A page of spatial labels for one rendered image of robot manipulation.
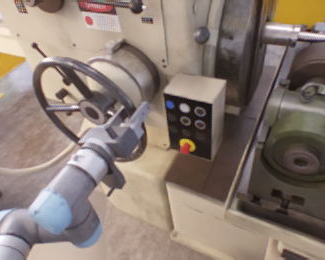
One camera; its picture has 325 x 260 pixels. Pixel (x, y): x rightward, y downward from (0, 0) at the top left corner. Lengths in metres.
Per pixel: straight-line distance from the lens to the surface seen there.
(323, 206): 0.91
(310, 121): 0.77
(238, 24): 0.87
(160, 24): 0.79
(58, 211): 0.53
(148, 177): 1.50
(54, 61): 0.74
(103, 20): 0.90
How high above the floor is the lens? 1.80
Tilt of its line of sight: 45 degrees down
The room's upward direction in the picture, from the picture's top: 9 degrees counter-clockwise
